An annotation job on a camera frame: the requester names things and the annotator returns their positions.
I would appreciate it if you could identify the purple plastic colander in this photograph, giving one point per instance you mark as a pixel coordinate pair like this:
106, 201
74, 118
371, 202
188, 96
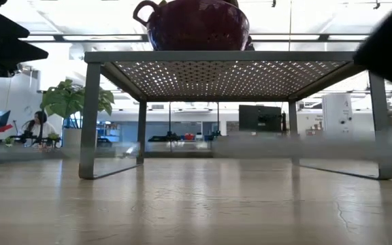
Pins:
196, 27

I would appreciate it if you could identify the black monitor back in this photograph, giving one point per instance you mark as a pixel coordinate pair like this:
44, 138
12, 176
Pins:
260, 119

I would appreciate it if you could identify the person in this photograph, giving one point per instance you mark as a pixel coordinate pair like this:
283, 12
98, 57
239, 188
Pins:
39, 127

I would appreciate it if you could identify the black aluminium table frame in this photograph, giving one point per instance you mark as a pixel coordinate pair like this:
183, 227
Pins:
175, 154

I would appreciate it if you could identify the white pillar with poster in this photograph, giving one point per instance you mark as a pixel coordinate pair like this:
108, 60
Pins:
337, 114

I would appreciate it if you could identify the green plant in white pot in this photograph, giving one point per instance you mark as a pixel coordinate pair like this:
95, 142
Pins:
63, 100

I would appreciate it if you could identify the grey perforated metal shelf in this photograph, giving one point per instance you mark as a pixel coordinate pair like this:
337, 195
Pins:
233, 56

